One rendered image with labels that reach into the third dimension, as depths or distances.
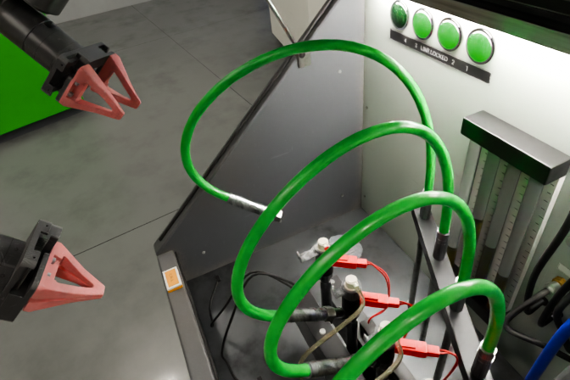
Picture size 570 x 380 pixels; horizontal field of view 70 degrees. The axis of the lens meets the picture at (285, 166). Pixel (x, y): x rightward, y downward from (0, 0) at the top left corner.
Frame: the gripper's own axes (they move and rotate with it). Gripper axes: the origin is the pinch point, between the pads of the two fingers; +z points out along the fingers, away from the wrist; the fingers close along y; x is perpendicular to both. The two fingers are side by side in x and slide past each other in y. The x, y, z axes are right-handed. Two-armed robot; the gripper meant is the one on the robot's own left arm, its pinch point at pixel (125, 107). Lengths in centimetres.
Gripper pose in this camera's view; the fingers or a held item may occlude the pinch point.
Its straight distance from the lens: 64.3
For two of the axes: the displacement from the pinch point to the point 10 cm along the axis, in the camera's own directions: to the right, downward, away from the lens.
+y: 1.5, -4.4, 8.8
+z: 7.5, 6.4, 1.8
